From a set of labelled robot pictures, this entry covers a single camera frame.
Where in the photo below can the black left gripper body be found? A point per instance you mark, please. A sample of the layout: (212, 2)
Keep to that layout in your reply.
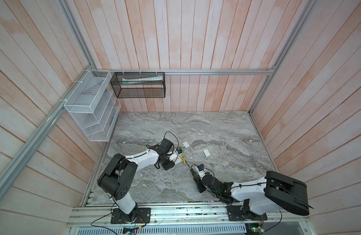
(167, 164)

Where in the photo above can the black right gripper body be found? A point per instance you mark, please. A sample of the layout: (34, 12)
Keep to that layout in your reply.
(216, 195)

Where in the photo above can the white battery cover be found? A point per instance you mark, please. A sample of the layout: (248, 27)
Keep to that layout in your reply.
(186, 145)
(206, 152)

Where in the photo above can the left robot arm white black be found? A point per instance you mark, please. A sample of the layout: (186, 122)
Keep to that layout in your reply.
(117, 177)

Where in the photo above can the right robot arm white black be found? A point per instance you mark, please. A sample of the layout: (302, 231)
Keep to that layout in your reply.
(273, 192)

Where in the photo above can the white paper in basket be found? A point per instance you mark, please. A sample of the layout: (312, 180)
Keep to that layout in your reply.
(139, 80)

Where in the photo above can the green circuit board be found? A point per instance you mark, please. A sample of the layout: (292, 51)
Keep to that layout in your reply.
(130, 231)

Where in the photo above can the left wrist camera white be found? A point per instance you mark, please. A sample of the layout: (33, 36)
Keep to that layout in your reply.
(177, 152)

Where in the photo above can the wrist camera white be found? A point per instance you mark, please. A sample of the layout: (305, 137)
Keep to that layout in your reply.
(177, 152)
(201, 169)

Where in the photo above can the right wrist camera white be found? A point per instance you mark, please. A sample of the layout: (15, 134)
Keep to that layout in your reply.
(201, 169)

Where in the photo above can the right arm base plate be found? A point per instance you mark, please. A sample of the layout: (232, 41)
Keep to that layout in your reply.
(240, 213)

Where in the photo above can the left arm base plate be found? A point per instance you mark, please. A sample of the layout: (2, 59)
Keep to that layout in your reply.
(137, 215)

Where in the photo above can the black mesh wall basket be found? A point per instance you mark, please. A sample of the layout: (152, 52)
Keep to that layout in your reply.
(137, 91)

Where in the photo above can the white mesh wall shelf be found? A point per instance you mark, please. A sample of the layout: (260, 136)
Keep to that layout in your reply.
(93, 106)

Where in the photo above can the aluminium mounting rail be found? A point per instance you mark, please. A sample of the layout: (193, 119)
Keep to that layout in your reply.
(161, 214)

